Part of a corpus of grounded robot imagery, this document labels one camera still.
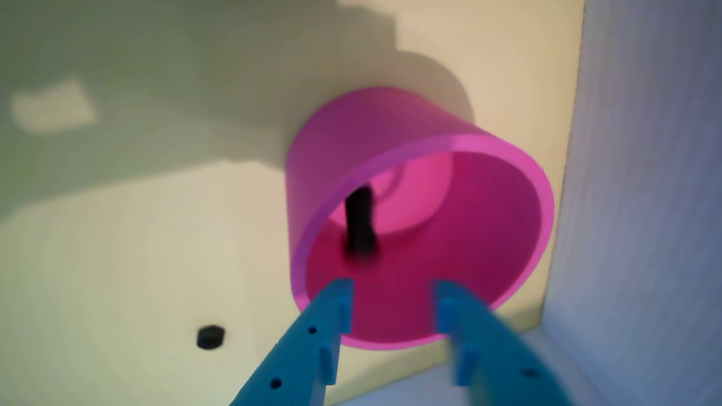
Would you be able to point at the metal hex nut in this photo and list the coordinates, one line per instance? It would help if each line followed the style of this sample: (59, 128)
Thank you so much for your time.
(211, 337)

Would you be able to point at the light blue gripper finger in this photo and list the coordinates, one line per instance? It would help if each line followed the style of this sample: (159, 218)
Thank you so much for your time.
(302, 361)
(502, 361)

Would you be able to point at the pink round box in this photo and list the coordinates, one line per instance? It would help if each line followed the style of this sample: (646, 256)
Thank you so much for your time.
(395, 141)

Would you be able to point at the yellow paper sheet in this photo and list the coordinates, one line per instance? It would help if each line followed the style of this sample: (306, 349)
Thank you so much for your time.
(141, 254)

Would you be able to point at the black bolt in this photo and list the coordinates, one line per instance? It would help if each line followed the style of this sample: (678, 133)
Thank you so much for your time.
(361, 225)

